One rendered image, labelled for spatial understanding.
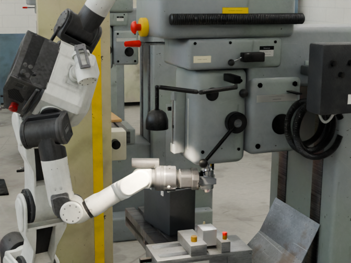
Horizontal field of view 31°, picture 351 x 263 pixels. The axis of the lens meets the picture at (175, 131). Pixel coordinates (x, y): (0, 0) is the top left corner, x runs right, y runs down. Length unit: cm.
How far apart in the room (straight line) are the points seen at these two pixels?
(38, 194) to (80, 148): 129
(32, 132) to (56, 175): 17
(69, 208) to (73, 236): 186
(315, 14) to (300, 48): 727
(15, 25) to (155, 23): 912
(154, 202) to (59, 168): 60
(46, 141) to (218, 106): 58
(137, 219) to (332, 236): 88
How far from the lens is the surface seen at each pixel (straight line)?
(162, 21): 191
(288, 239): 239
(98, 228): 401
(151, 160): 217
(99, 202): 217
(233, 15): 196
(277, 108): 211
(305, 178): 233
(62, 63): 224
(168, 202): 249
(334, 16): 900
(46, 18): 370
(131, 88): 1057
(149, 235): 255
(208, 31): 196
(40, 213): 260
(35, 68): 220
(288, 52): 212
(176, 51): 204
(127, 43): 211
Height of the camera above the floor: 186
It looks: 12 degrees down
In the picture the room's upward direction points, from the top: straight up
